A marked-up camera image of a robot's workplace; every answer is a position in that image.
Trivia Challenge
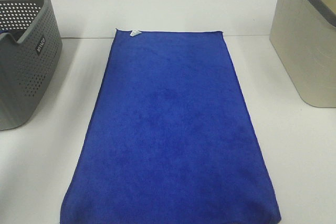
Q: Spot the blue microfibre towel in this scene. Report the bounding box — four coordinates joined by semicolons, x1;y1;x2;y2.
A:
60;30;281;223

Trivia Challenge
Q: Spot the grey perforated plastic basket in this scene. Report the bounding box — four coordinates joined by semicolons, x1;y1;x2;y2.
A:
1;0;62;130

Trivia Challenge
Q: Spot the beige plastic bin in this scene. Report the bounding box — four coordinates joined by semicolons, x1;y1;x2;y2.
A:
270;0;335;108

